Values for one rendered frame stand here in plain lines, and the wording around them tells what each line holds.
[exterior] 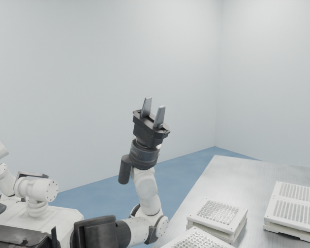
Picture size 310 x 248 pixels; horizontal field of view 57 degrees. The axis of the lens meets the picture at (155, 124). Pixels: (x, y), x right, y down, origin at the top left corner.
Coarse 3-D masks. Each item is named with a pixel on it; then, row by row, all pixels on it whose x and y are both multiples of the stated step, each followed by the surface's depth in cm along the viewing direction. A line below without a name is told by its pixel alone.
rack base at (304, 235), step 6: (270, 222) 148; (264, 228) 146; (270, 228) 144; (276, 228) 143; (282, 228) 143; (288, 228) 143; (294, 228) 143; (288, 234) 142; (294, 234) 139; (300, 234) 138; (306, 234) 138; (306, 240) 137
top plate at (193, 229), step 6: (192, 228) 135; (198, 228) 135; (186, 234) 130; (204, 234) 130; (210, 234) 130; (174, 240) 126; (180, 240) 126; (204, 240) 126; (210, 240) 126; (216, 240) 126; (162, 246) 123; (168, 246) 122; (228, 246) 122
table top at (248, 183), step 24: (216, 168) 225; (240, 168) 225; (264, 168) 225; (288, 168) 225; (192, 192) 186; (216, 192) 186; (240, 192) 186; (264, 192) 186; (168, 240) 138; (240, 240) 138; (264, 240) 138; (288, 240) 138
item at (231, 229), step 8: (216, 200) 161; (200, 208) 153; (216, 208) 153; (240, 208) 153; (192, 216) 145; (240, 216) 145; (208, 224) 139; (216, 224) 138; (224, 224) 138; (232, 224) 138; (232, 232) 133
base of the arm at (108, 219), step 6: (102, 216) 80; (108, 216) 81; (114, 216) 83; (78, 222) 83; (84, 222) 81; (90, 222) 79; (96, 222) 79; (102, 222) 80; (108, 222) 81; (78, 228) 82; (78, 234) 82; (84, 234) 83; (78, 240) 81; (84, 240) 82; (78, 246) 81; (84, 246) 82
